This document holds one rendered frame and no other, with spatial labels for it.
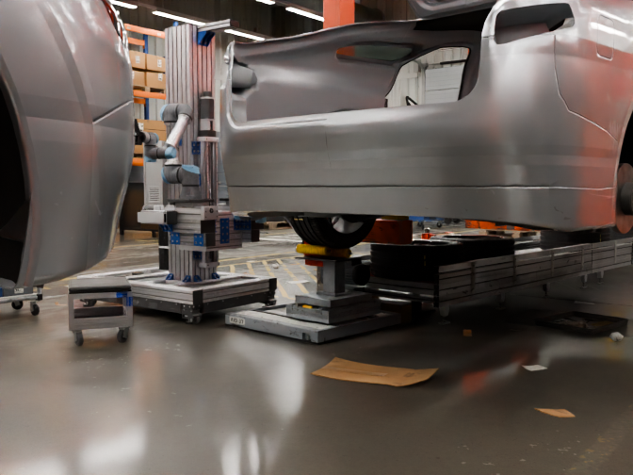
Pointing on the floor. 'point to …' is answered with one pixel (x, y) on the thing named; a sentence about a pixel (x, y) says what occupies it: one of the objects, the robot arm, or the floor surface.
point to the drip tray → (583, 320)
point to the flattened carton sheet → (349, 370)
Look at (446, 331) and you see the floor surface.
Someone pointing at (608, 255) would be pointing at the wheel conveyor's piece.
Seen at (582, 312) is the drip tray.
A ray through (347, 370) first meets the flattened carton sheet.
